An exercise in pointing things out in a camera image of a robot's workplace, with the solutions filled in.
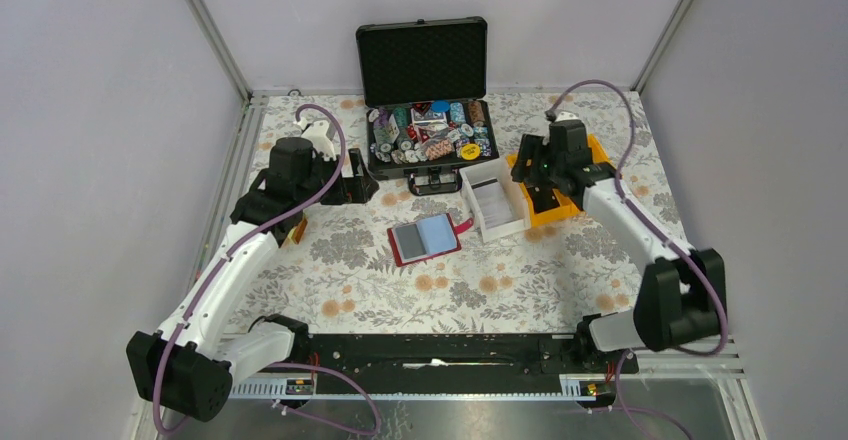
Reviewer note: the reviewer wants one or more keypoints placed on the white slotted cable duct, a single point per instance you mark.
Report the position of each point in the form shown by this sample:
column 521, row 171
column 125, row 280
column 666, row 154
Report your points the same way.
column 557, row 387

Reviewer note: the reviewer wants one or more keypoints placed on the orange green sticky note block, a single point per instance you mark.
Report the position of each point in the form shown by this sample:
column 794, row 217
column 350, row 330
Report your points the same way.
column 296, row 234

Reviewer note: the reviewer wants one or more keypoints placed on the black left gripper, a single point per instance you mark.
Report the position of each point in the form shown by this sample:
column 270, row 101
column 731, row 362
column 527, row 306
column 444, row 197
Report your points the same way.
column 352, row 189

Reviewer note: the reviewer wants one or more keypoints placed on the floral patterned table mat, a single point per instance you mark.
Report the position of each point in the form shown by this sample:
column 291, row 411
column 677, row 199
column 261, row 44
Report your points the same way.
column 341, row 278

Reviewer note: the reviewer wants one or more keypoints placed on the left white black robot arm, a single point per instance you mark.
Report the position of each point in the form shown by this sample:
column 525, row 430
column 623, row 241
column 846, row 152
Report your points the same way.
column 185, row 365

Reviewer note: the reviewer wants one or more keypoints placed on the black credit card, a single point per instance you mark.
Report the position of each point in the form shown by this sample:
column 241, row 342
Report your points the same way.
column 409, row 242

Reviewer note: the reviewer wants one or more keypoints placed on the yellow bin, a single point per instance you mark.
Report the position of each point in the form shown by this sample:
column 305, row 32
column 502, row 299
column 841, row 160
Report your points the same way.
column 566, row 210
column 594, row 151

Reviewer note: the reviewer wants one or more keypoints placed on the yellow round dealer chip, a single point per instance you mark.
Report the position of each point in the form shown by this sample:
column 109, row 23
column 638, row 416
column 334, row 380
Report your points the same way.
column 470, row 151

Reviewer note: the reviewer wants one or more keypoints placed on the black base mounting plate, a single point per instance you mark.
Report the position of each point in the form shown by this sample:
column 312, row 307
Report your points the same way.
column 454, row 356

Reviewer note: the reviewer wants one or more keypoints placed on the cards in white bin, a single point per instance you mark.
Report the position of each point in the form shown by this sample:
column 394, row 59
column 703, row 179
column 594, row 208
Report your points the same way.
column 493, row 203

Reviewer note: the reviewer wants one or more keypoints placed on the red leather card holder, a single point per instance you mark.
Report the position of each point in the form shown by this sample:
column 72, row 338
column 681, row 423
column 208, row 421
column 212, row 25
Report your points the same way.
column 439, row 233

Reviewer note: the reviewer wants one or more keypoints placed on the black poker chip case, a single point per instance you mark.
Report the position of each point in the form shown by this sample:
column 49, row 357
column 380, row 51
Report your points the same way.
column 424, row 84

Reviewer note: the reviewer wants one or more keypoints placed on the white plastic bin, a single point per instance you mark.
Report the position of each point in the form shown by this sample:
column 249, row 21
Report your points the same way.
column 492, row 169

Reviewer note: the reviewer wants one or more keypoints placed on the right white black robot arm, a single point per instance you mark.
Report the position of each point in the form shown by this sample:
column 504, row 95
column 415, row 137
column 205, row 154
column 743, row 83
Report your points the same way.
column 682, row 292

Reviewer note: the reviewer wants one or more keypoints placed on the black card in yellow bin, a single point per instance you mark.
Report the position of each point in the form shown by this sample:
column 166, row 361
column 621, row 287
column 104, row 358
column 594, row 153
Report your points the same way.
column 543, row 200

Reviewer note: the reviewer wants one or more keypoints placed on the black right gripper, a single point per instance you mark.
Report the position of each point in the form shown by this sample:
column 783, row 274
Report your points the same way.
column 530, row 148

